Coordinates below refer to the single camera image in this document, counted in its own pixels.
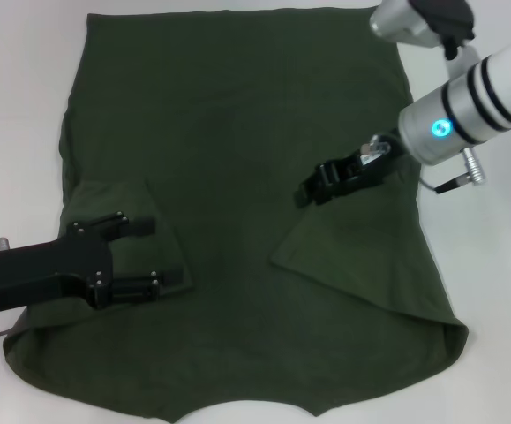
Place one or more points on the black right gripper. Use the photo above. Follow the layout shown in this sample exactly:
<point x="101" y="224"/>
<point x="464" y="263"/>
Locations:
<point x="378" y="161"/>

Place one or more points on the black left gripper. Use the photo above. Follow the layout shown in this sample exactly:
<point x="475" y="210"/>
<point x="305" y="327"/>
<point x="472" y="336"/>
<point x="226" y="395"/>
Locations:
<point x="34" y="269"/>

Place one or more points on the dark green t-shirt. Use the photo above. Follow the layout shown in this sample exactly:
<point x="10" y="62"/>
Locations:
<point x="237" y="132"/>

